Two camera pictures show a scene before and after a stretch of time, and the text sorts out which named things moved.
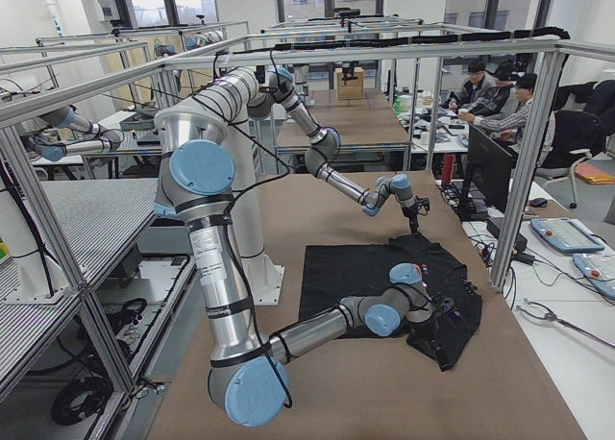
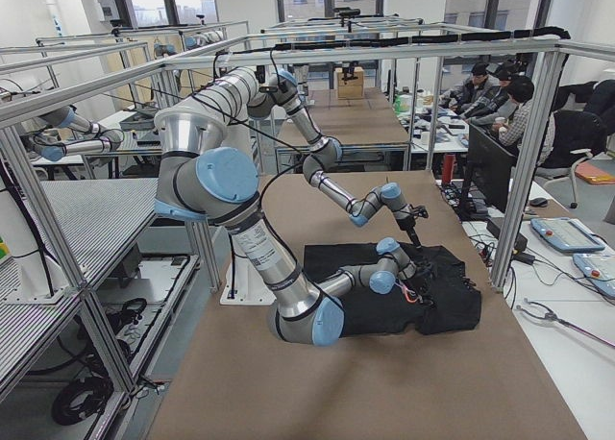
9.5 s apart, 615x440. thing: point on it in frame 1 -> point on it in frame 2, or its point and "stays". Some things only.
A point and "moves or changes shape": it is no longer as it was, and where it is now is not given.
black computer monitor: (488, 177) stays
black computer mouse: (538, 203) stays
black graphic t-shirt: (332, 275) moves or changes shape
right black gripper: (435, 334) -> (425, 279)
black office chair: (575, 135) stays
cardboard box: (353, 89) stays
